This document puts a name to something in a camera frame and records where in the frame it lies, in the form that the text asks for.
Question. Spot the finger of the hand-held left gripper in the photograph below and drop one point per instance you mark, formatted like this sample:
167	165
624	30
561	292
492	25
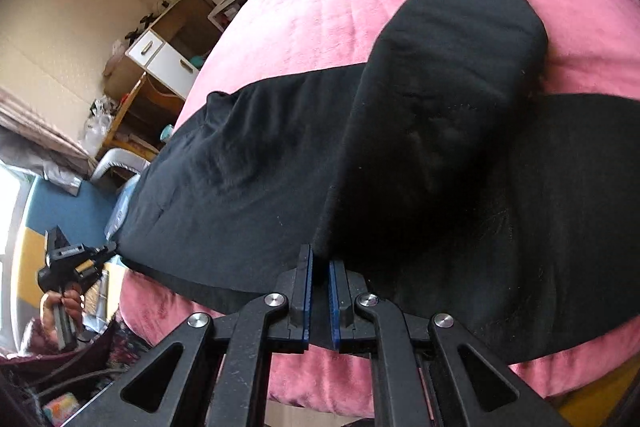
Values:
106	251
95	271

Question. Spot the person's left hand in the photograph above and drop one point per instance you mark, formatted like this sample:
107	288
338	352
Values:
70	304

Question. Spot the wooden desk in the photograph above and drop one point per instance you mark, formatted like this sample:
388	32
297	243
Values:
170	22

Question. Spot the beige curtain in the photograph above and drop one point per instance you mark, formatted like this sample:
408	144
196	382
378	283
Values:
35	117

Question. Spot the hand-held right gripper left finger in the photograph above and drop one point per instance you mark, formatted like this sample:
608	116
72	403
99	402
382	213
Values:
309	302

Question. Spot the white plastic stool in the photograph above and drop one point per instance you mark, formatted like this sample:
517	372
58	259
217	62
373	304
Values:
112	159

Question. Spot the person's left forearm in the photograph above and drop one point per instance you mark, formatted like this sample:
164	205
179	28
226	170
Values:
35	337

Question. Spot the white drawer unit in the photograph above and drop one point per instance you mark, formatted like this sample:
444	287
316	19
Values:
165	62

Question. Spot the pink plush bed blanket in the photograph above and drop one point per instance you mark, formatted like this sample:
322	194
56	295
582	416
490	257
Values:
325	32

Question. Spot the black pants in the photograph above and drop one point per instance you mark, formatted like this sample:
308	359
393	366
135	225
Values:
425	132

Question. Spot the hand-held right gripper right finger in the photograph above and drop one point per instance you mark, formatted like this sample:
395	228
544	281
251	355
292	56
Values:
334	307

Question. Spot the clear plastic bag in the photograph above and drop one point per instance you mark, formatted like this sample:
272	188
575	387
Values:
97	124

